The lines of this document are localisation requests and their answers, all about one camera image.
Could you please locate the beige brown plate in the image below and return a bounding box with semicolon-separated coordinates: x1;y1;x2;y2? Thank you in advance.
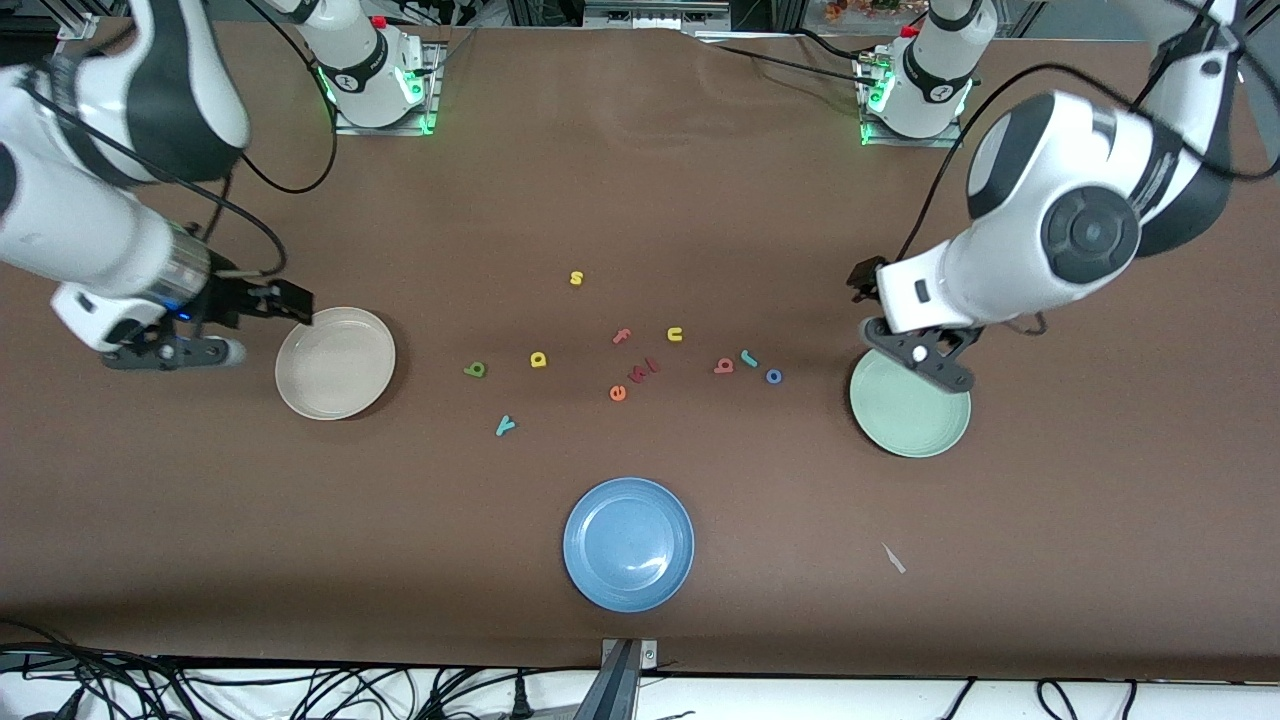
275;307;397;421

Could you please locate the light green plate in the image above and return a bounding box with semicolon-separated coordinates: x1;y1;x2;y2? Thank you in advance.
849;345;972;459

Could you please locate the brown table cover sheet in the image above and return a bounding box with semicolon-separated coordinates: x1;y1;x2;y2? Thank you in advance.
0;18;1280;683

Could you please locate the blue plate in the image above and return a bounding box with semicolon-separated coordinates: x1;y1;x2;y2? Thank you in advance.
563;477;695;613

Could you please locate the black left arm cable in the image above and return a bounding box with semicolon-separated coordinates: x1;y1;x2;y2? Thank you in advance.
897;0;1280;263

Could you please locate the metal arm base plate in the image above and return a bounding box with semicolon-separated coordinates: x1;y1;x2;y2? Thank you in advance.
858;50;967;149
333;42;444;137

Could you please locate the black base cable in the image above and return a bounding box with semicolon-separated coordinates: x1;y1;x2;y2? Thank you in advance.
700;28;873;89

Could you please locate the aluminium frame rail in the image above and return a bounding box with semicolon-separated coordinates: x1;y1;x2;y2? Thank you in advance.
583;0;732;29

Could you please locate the black floor cable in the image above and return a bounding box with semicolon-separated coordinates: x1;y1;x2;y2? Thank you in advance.
1035;679;1086;720
0;620;201;720

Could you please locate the aluminium post with bracket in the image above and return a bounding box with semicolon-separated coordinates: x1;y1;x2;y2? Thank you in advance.
598;638;659;720

